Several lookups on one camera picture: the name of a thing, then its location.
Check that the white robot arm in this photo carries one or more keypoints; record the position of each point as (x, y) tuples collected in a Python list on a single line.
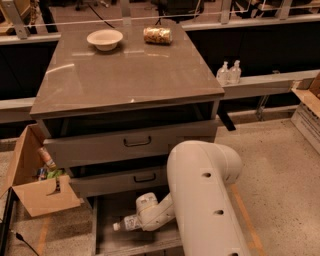
[(198, 173)]

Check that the snack tube in box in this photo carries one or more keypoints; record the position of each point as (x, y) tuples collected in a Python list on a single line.
[(46, 158)]

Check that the grey drawer cabinet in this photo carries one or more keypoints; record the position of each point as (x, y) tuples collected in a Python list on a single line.
[(110, 119)]

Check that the grey middle drawer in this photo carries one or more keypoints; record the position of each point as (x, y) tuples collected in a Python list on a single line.
[(116, 182)]

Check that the right sanitizer pump bottle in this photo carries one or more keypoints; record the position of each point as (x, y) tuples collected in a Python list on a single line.
[(235, 73)]

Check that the cardboard box at right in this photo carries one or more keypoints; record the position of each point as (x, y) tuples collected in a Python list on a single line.
[(306, 117)]

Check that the sanitizer pump bottle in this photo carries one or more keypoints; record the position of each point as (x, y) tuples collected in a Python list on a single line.
[(235, 73), (223, 74)]

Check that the white paper bowl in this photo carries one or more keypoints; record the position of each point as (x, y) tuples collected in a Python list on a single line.
[(105, 40)]

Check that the grey bottom drawer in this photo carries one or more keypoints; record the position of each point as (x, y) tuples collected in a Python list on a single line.
[(108, 209)]

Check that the clear plastic water bottle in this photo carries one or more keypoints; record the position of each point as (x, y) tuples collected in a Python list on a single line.
[(129, 223)]

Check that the left sanitizer pump bottle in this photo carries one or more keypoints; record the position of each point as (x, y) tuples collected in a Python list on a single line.
[(223, 74)]

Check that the green packet in box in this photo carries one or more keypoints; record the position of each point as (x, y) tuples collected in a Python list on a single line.
[(54, 174)]

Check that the brown cardboard box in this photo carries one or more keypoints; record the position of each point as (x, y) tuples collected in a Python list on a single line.
[(37, 197)]

